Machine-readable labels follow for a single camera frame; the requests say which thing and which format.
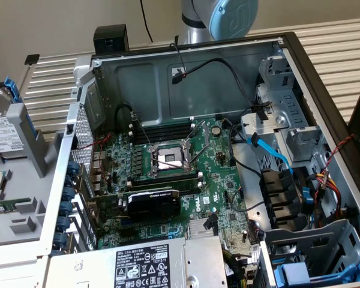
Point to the hard disk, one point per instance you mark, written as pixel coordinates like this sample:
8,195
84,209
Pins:
0,132

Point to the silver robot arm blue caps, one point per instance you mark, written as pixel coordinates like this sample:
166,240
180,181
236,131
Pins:
192,30

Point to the grey metal disk bay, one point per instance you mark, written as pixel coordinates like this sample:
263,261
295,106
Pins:
267,270

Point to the open metal socket cover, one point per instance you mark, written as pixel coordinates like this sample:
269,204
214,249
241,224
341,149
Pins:
187,150

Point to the black RAM slot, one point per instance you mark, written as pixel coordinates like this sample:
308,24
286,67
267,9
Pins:
190,187
165,129
165,178
165,135

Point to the CPU socket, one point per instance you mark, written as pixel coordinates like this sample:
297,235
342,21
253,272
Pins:
168,157

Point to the green motherboard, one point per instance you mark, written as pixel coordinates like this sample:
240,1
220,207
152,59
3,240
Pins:
210,156

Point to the round coin battery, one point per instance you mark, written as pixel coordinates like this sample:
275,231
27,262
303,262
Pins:
216,130

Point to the thin metal locking lever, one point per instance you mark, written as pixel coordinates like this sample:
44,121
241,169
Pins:
142,132

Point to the black graphics card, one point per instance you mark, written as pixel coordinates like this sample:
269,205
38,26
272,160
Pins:
153,205

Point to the open grey PC case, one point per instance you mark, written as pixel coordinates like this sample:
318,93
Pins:
138,90

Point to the silver finned heatsink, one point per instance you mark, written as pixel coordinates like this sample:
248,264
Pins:
196,228

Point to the silver rear port block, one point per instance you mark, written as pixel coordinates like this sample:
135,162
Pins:
96,177

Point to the blue expansion slot clip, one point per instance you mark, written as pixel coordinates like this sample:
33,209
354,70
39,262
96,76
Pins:
66,209
70,181
73,167
68,194
63,224
61,240

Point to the silver metal drive cage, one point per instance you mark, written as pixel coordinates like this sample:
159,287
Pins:
288,102

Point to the grey plastic latch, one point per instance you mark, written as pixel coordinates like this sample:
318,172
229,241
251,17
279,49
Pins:
303,141

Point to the black box behind case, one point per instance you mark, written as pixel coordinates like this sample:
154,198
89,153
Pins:
111,39

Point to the silver power supply unit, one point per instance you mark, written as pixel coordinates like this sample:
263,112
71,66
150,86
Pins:
93,270

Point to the grey plastic parts rack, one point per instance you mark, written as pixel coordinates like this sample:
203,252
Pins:
27,186

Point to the small black table clip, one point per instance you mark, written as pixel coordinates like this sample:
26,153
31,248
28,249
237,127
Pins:
32,59

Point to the green RAM stick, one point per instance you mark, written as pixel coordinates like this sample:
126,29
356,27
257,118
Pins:
6,205

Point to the empty blue disk bracket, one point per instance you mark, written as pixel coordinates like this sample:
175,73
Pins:
291,271

